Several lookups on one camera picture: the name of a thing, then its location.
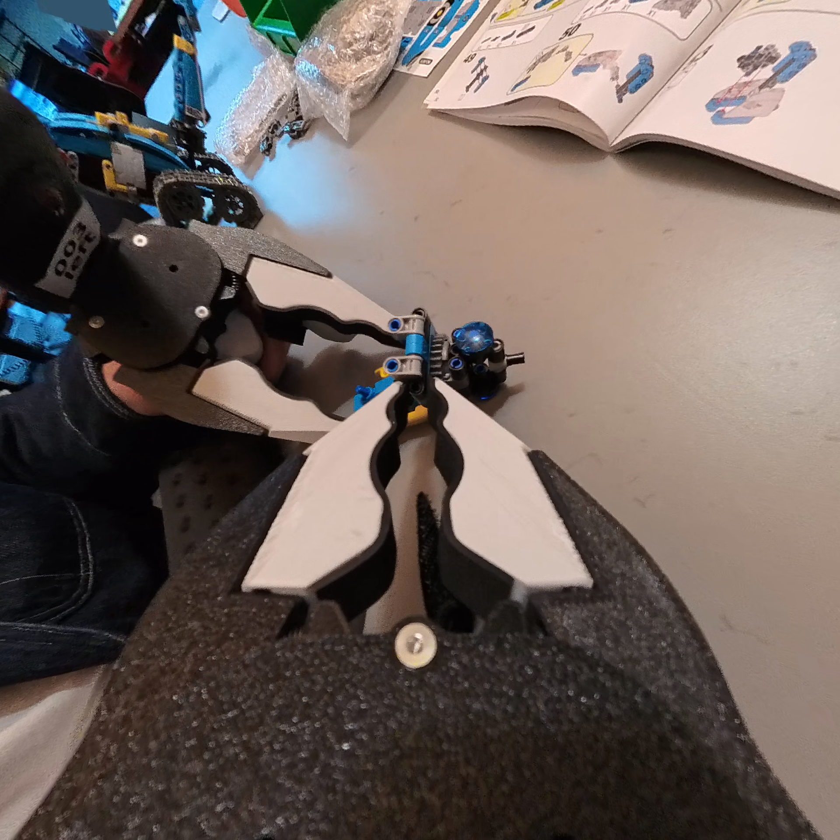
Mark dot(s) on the blue sticker sheet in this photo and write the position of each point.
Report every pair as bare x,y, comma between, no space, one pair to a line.
439,33

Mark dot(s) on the person's white shirt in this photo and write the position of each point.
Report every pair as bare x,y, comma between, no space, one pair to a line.
33,754

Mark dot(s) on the grey perforated chair seat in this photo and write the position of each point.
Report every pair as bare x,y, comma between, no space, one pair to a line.
197,512

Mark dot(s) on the clear bag with black links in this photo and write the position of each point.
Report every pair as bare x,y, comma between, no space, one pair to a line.
256,111

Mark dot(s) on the large clear plastic bag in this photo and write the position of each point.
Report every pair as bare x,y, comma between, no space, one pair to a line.
354,59

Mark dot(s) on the person's left forearm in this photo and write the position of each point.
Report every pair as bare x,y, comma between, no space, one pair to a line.
65,433

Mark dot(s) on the open instruction booklet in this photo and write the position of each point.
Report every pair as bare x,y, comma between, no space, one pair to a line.
623,59

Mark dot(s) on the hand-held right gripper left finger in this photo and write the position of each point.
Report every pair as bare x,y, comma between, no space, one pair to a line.
315,525

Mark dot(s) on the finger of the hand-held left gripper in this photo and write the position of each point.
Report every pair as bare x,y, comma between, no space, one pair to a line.
249,394
308,289

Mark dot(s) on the tracked toy brick vehicle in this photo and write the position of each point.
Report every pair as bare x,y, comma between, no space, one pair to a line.
131,157

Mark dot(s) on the person's left hand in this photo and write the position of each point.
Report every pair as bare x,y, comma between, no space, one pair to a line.
131,397

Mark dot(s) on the blue black toy brick assembly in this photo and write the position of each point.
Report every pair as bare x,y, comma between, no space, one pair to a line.
472,341

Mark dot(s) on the blue yellow toy brick body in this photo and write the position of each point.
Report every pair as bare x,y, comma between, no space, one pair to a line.
366,396

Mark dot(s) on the grey desk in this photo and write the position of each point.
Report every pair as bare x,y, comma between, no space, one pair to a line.
656,394

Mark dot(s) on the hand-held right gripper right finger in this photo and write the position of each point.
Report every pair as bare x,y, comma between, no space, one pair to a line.
518,518

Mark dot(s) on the green plastic bin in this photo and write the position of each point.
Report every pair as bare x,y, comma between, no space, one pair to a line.
282,23

